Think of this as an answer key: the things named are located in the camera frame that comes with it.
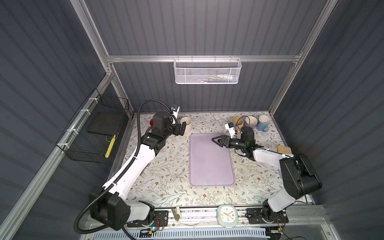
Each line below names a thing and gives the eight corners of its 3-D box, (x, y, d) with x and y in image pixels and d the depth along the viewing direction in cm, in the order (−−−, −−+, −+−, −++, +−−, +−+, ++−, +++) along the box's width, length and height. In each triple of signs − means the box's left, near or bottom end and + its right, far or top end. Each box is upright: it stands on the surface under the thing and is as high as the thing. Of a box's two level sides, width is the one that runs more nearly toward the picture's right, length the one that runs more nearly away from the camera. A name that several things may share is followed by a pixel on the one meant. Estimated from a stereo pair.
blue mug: (254, 131, 111) (258, 122, 103) (256, 122, 117) (260, 113, 109) (264, 135, 109) (269, 126, 101) (266, 125, 115) (271, 116, 107)
